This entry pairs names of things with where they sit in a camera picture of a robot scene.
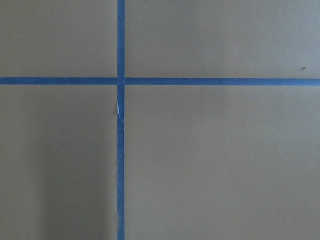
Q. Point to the brown paper table cover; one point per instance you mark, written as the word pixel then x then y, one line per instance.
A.
pixel 201 162

